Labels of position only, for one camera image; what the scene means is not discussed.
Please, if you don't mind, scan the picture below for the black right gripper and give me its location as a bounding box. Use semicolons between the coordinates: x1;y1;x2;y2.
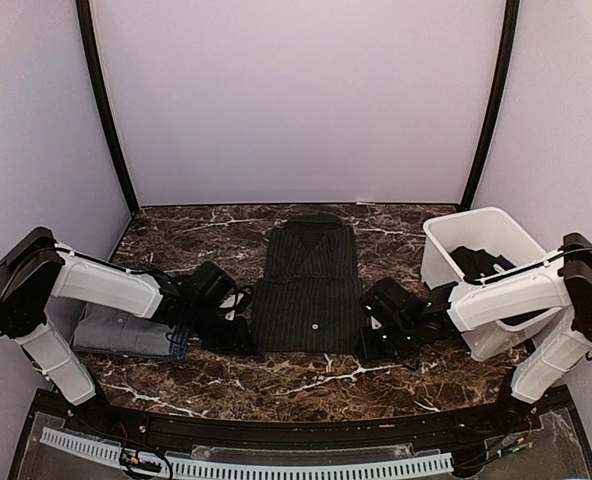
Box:
355;321;417;363

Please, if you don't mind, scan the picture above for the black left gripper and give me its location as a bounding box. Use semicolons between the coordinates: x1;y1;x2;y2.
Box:
186;301;258;355

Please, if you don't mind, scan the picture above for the black pinstriped long sleeve shirt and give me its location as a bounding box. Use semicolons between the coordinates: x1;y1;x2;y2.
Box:
251;214;367;354

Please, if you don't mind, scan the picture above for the grey button shirt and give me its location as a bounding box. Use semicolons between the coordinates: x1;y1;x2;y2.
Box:
72;303;172;358

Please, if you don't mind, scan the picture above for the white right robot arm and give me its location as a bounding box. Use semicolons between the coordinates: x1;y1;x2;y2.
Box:
356;233;592;434

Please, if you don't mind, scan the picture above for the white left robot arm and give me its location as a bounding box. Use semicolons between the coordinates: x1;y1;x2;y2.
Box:
0;227;257;436

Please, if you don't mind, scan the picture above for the black shirt in bin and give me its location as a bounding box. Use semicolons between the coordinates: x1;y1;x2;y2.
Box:
450;246;515;279

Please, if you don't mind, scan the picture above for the white plastic bin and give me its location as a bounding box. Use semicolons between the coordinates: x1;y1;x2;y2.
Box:
421;207;555;361

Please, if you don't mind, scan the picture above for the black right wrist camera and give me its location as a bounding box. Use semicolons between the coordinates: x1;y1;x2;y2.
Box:
359;277;424;330

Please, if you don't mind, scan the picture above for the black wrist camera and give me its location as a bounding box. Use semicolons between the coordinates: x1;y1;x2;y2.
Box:
190;262;253;320
359;277;424;330

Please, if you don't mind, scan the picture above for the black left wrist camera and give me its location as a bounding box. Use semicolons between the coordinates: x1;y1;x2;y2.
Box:
190;262;253;320

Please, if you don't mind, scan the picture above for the black front rail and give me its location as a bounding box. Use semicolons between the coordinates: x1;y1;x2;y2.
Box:
35;389;572;451

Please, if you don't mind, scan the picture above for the left black frame post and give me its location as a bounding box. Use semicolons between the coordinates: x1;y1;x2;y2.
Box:
75;0;140;216

